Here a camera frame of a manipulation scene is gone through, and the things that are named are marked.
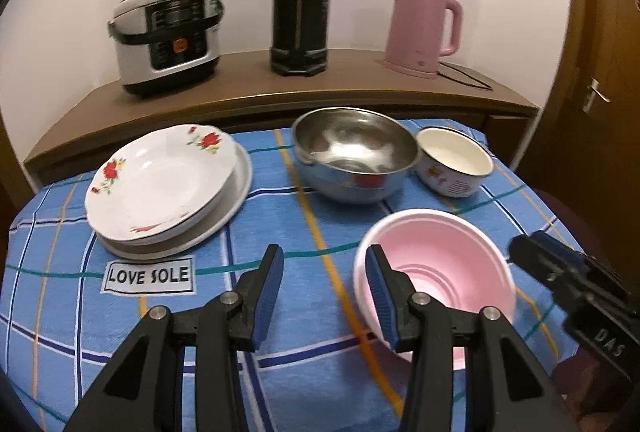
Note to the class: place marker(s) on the pink electric kettle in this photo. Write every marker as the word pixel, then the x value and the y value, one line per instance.
pixel 417 32

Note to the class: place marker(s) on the white enamel bowl with print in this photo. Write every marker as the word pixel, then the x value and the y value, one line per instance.
pixel 455 157

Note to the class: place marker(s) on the white cloth label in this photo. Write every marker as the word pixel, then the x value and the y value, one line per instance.
pixel 147 274

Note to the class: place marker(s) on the stainless steel bowl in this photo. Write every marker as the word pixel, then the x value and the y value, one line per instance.
pixel 355 147

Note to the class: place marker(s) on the white bowl pink floral rim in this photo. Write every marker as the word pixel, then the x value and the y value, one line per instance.
pixel 200 222

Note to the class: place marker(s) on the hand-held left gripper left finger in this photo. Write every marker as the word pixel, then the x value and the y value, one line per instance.
pixel 267 292

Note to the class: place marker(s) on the wooden door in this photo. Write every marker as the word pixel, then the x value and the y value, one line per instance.
pixel 600 12

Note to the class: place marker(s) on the white plate with red roses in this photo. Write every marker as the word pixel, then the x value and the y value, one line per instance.
pixel 155 182

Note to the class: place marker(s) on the pink plastic bowl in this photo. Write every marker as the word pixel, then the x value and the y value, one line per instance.
pixel 450 252

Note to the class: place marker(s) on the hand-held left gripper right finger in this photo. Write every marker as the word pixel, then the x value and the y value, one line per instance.
pixel 380 292

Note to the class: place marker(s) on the blue plaid cloth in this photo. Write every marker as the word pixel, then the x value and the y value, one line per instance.
pixel 300 232

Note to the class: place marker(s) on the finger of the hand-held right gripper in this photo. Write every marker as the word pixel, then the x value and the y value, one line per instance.
pixel 545 257

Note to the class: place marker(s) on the silver black rice cooker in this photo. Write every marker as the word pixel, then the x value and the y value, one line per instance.
pixel 165 42

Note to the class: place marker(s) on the brown wooden cabinet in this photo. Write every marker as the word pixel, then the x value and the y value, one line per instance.
pixel 250 87

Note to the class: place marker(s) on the grey round plate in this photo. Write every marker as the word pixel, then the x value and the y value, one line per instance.
pixel 235 197

